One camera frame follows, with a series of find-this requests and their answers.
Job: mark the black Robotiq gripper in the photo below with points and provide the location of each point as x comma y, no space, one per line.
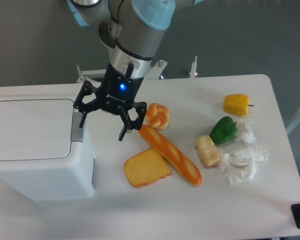
115,95

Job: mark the white push-button trash can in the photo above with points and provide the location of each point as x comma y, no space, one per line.
44,153

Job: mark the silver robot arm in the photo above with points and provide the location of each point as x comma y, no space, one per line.
132,30

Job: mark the knotted bread roll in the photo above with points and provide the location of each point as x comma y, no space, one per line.
158,116

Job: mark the toy toast slice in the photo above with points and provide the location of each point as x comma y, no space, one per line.
146,168

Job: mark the orange toy baguette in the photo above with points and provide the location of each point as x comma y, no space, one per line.
182,164

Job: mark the toy fried pastry piece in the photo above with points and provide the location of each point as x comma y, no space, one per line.
207,151

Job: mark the green toy bell pepper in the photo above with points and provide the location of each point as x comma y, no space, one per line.
224,130

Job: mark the yellow toy corn cob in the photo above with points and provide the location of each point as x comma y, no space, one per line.
237,104

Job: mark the small crumpled white tissue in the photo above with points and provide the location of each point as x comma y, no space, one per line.
244,133

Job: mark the crumpled white tissue paper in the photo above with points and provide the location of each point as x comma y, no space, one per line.
241,165

